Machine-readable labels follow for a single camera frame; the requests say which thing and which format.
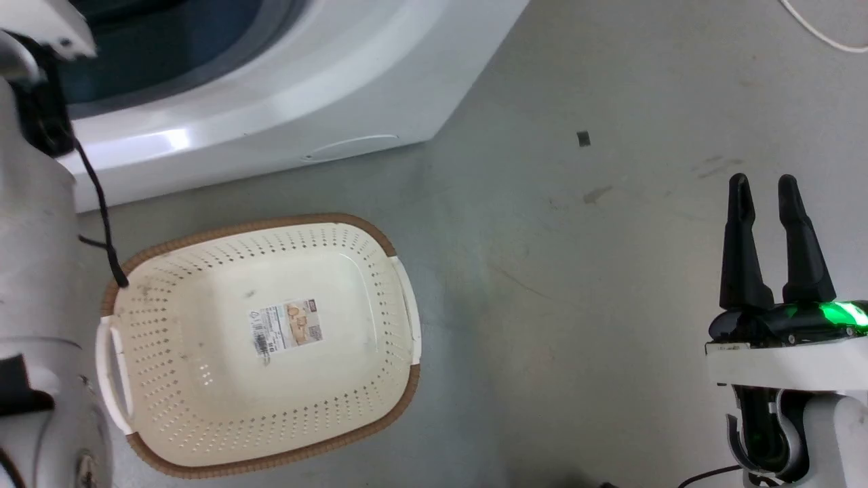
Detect round washer filter cover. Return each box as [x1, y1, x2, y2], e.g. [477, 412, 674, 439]
[300, 135, 401, 163]

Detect grey washer door seal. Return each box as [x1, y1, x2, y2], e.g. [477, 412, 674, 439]
[68, 0, 314, 124]

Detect thin white floor cable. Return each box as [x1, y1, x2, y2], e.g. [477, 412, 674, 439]
[778, 0, 868, 54]

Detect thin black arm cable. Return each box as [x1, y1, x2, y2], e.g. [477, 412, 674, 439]
[68, 136, 130, 289]

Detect dark washing machine drum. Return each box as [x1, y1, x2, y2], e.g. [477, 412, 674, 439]
[58, 0, 267, 104]

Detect printed paper label sticker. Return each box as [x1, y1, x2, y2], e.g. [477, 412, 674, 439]
[252, 300, 325, 359]

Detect cream basket with brown rim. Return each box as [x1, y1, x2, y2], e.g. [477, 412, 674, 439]
[95, 213, 423, 481]

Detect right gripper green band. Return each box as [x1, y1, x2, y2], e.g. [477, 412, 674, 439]
[705, 173, 868, 394]

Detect white washing machine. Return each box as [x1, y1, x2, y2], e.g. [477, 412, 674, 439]
[58, 0, 530, 214]

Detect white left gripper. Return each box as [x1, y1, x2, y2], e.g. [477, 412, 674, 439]
[0, 0, 97, 60]

